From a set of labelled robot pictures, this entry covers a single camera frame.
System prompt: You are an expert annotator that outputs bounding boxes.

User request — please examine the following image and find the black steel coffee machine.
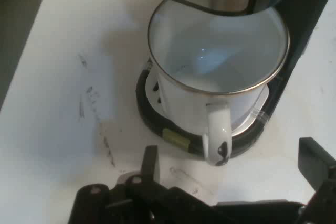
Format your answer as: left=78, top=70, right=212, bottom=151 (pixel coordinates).
left=135, top=0, right=330, bottom=161

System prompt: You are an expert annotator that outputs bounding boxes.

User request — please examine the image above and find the green tag on machine base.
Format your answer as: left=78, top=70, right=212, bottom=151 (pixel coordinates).
left=162, top=127, right=190, bottom=152

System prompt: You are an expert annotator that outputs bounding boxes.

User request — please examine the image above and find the white enamel mug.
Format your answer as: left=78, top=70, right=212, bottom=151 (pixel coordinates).
left=146, top=0, right=291, bottom=167

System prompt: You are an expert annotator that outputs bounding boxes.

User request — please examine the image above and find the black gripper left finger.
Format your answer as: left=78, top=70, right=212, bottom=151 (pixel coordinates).
left=68, top=145, right=216, bottom=224

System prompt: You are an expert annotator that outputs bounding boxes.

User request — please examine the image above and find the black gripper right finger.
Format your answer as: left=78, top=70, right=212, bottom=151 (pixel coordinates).
left=298, top=136, right=336, bottom=224

